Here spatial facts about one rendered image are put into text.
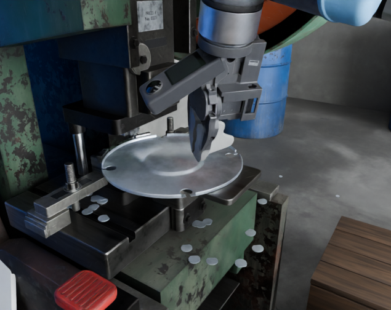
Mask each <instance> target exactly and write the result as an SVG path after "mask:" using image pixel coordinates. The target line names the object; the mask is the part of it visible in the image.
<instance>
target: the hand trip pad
mask: <svg viewBox="0 0 391 310"><path fill-rule="evenodd" d="M116 296H117V289H116V285H115V284H114V283H113V282H111V281H109V280H107V279H106V278H104V277H102V276H100V275H98V274H97V273H95V272H93V271H90V270H82V271H80V272H78V273H76V274H75V275H74V276H72V277H71V278H69V279H68V280H67V281H66V282H64V283H63V284H62V285H61V286H59V287H58V288H57V289H56V290H55V293H54V298H55V302H56V303H57V305H58V306H60V307H61V308H62V309H64V310H104V309H106V308H107V307H108V306H109V305H110V304H111V303H112V302H114V300H115V299H116Z"/></svg>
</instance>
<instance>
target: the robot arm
mask: <svg viewBox="0 0 391 310"><path fill-rule="evenodd" d="M270 1H273V2H277V3H279V4H283V5H286V6H289V7H292V8H295V9H299V10H302V11H304V12H308V13H311V14H314V15H317V16H320V17H323V18H324V19H325V20H327V21H329V22H333V23H339V22H341V23H345V24H348V25H352V26H361V25H364V24H365V23H367V22H368V21H369V20H370V19H371V17H375V18H380V19H383V20H388V21H390V22H391V0H270ZM263 4H264V0H201V1H200V12H199V19H198V31H199V33H198V46H199V49H197V50H195V51H194V52H192V53H191V54H189V55H187V56H186V57H185V58H183V59H181V60H180V61H178V62H177V63H175V64H174V65H172V66H170V67H169V68H168V69H166V70H164V71H163V72H162V73H160V74H158V75H157V76H155V77H154V78H152V79H150V80H149V81H148V82H146V83H144V84H143V85H141V86H140V88H139V91H140V93H141V95H142V98H143V100H144V102H145V104H146V106H147V107H148V109H149V110H150V111H151V112H152V113H153V114H159V113H160V112H162V111H164V110H165V109H166V108H168V107H170V106H171V105H173V104H174V103H176V102H178V101H179V100H181V99H182V98H184V97H186V96H187V95H188V101H187V112H188V126H189V136H190V145H191V151H192V153H193V155H194V157H195V159H196V160H197V161H198V162H201V161H203V160H205V158H206V157H207V156H208V154H210V153H213V152H214V151H218V150H220V149H224V148H226V147H229V146H230V145H231V144H232V143H233V141H234V137H233V136H231V135H228V134H226V133H224V128H225V123H224V122H222V121H219V120H222V119H227V120H232V119H240V121H247V120H253V119H255V117H256V113H257V109H258V105H259V101H260V96H261V93H262V88H261V86H260V85H259V84H258V83H257V80H258V77H259V72H260V67H261V64H262V60H263V57H264V52H265V47H266V44H267V43H266V42H265V41H264V40H263V39H260V38H259V35H258V34H257V31H258V27H259V22H260V16H261V13H262V8H263ZM255 98H257V100H256V104H255V107H254V112H253V113H251V110H252V105H253V102H254V99H255ZM240 117H241V118H240Z"/></svg>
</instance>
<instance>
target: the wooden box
mask: <svg viewBox="0 0 391 310"><path fill-rule="evenodd" d="M310 283H311V285H310V291H309V295H308V301H307V308H306V310H391V230H388V229H384V228H381V227H378V226H374V225H371V224H367V223H364V222H361V221H358V220H354V219H351V218H347V217H343V216H341V218H340V220H339V222H338V224H337V226H336V228H335V230H334V232H333V234H332V236H331V238H330V240H329V242H328V245H327V247H326V249H325V251H324V253H323V255H322V257H321V259H320V261H319V263H318V265H317V267H316V270H315V272H314V273H313V276H312V278H311V281H310Z"/></svg>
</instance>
